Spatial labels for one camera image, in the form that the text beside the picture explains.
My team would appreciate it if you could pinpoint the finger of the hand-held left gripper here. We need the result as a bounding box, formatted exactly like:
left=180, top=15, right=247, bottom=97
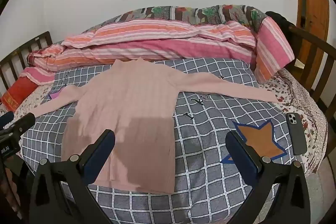
left=0, top=112, right=15, bottom=127
left=9, top=112, right=36, bottom=136

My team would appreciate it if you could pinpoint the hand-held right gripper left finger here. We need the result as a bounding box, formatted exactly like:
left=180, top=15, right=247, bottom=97
left=28, top=129, right=116, bottom=224

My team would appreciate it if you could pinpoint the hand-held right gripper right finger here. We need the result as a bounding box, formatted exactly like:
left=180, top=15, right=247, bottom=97
left=225, top=130, right=312, bottom=224

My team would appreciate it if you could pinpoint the pink ribbed sweater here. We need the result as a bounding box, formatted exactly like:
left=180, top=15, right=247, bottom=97
left=28, top=58, right=280, bottom=194

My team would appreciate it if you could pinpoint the red pillow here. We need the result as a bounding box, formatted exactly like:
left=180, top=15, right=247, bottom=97
left=1, top=77, right=40, bottom=112

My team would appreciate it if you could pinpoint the grey checked star blanket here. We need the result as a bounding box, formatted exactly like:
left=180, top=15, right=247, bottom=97
left=20, top=57, right=302, bottom=224

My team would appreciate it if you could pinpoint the smartphone in dark case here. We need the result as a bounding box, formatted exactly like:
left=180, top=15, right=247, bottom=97
left=286, top=112, right=308, bottom=156

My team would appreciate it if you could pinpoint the pink orange striped quilt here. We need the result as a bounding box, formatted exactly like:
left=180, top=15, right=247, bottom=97
left=20, top=15, right=296, bottom=86

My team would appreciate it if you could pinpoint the dark wooden footboard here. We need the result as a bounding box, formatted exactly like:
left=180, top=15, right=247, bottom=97
left=265, top=12, right=336, bottom=164

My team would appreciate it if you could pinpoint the dark cloth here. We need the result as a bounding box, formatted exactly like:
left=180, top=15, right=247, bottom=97
left=266, top=11, right=295, bottom=29

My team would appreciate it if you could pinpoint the brown floral patterned quilt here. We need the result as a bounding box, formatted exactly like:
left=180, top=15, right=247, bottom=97
left=115, top=4, right=269, bottom=33

